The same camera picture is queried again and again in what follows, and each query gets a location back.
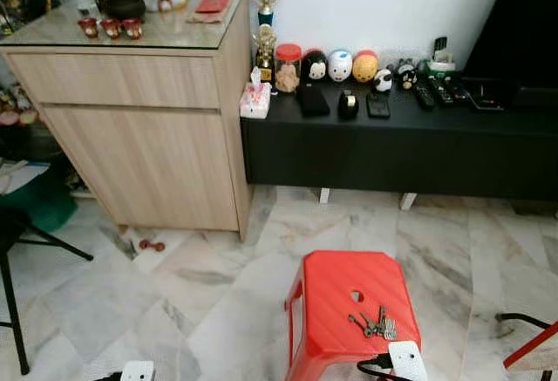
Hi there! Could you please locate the red envelope packet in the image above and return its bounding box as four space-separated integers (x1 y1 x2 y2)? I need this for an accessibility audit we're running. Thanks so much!
187 0 235 23

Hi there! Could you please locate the bunch of metal keys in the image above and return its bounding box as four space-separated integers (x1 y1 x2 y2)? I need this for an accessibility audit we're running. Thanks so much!
348 306 398 341

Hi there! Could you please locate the red-edged marble table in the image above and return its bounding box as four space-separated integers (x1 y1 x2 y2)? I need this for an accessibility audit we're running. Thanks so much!
497 313 558 381

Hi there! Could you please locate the white round plush toy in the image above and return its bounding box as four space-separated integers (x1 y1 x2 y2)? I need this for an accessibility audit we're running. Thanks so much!
327 49 354 83

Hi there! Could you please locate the green and white holder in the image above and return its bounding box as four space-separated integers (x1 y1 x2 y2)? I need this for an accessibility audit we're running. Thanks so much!
423 37 457 75

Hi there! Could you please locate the small gold trophy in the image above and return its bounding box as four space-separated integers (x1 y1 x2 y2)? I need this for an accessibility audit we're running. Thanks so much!
253 24 278 83

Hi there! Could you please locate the black phone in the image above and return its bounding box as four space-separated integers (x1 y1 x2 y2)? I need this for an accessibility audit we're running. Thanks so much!
365 91 392 119

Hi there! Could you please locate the small panda figure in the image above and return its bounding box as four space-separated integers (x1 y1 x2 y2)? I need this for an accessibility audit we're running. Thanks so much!
373 67 394 93

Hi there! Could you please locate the black remote control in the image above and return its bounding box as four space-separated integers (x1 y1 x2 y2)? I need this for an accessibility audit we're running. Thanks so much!
412 81 437 110
445 76 472 101
429 78 456 105

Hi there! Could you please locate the black round plush toy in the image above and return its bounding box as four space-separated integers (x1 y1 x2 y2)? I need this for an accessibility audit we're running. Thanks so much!
301 49 329 83

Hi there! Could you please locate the green bag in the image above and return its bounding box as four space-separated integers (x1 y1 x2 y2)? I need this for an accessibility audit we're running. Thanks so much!
0 165 78 234

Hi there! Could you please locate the black low console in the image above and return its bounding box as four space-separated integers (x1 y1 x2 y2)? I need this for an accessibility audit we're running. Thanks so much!
240 76 558 203

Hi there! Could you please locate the black pouch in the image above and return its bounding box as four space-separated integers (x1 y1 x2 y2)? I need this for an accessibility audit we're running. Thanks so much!
296 83 331 119

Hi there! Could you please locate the light wooden cabinet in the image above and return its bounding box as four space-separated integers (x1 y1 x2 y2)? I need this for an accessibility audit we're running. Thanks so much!
0 0 254 232

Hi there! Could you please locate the black flat tray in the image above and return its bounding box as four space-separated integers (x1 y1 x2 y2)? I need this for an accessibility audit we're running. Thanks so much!
462 76 515 112

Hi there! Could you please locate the small red cup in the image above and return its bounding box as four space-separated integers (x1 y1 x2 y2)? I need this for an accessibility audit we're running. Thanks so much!
121 17 144 40
77 17 99 39
100 17 122 40

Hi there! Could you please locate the pink tissue box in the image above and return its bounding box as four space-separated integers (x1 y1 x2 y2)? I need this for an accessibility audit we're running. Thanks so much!
240 67 272 120

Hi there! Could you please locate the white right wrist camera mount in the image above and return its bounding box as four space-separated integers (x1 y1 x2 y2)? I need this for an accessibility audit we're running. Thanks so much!
388 340 429 381

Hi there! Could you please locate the black and white figure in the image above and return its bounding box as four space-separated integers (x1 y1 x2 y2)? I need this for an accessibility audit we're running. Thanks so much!
394 58 418 91

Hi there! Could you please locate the black tape dispenser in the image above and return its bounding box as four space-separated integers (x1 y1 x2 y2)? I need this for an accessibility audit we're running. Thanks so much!
337 90 360 121

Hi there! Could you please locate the red-lidded clear jar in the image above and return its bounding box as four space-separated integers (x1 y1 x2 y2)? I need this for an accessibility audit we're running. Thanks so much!
274 44 303 94

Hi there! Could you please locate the black television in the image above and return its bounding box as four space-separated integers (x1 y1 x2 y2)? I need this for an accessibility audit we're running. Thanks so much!
462 0 558 90

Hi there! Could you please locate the orange round plush toy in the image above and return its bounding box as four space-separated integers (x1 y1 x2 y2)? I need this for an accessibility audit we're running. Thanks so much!
352 49 380 84

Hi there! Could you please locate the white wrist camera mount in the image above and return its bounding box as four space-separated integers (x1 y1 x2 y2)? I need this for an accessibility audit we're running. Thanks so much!
388 340 429 381
119 361 156 381

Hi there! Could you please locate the red plastic stool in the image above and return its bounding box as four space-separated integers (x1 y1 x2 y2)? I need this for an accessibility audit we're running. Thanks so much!
285 250 423 381

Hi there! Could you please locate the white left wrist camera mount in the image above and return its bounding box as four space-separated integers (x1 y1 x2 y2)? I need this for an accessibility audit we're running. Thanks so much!
119 361 156 381

